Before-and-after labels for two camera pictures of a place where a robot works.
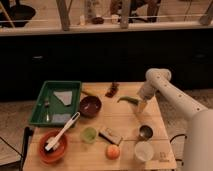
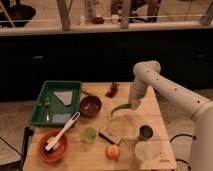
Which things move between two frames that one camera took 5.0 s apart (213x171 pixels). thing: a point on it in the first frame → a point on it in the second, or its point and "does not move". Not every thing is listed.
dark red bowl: [90, 106] does not move
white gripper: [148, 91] → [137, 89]
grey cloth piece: [64, 96] does not move
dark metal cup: [146, 132] does not move
